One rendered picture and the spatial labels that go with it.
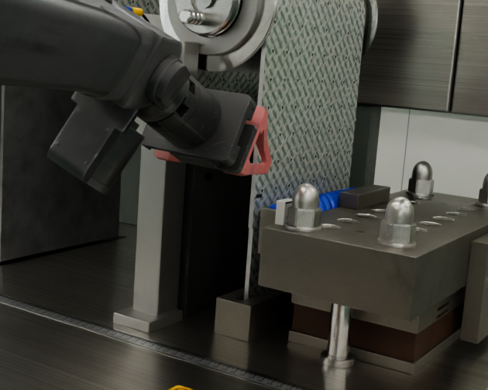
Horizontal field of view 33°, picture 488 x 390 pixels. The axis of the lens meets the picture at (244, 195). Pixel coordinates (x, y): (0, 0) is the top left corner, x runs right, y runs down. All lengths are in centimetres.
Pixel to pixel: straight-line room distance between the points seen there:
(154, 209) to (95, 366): 18
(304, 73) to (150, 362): 36
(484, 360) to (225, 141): 37
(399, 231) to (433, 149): 282
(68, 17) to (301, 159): 52
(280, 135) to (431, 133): 272
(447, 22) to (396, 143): 255
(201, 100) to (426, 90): 47
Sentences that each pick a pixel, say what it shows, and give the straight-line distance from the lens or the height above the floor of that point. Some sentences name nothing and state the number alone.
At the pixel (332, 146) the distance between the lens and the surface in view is 100.
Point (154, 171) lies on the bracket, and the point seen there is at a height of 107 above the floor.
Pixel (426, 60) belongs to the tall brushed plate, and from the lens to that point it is 111.
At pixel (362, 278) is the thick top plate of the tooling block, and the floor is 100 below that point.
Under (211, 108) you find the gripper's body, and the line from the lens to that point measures 71.
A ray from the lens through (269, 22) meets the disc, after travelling 84.
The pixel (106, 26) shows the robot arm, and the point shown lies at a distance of 51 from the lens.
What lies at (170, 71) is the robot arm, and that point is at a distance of 59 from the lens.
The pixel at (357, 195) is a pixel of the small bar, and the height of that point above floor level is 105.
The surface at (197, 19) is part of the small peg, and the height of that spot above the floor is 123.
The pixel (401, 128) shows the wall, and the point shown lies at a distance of 363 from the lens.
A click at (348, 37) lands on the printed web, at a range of 101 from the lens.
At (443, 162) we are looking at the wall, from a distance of 357.
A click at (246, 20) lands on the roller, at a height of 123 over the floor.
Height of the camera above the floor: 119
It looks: 10 degrees down
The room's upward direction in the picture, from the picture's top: 4 degrees clockwise
